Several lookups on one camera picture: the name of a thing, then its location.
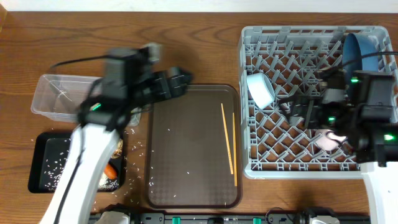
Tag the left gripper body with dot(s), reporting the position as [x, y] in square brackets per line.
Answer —
[161, 87]

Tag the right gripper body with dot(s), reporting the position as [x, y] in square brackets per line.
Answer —
[318, 115]

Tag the small blue rice dish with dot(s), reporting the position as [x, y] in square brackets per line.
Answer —
[261, 90]

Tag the pink cup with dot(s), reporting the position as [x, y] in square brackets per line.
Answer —
[328, 140]

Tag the large blue plate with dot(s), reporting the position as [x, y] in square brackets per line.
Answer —
[355, 46]

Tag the brown food scrap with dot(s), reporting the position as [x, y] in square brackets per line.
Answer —
[118, 151]

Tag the wooden chopstick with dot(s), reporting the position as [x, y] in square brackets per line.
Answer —
[227, 139]
[234, 153]

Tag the orange carrot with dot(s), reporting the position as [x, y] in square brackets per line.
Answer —
[110, 172]

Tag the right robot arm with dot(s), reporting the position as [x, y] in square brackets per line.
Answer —
[360, 109]

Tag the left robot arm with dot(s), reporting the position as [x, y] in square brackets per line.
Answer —
[129, 82]

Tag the grey plastic dishwasher rack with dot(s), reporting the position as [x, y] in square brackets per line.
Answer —
[290, 56]

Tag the brown serving tray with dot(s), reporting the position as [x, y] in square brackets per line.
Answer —
[187, 163]

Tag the clear plastic bin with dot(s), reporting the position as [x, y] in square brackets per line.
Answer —
[71, 98]

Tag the black tray bin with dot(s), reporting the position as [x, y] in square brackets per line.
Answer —
[37, 161]

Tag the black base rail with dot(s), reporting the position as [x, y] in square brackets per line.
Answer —
[122, 214]

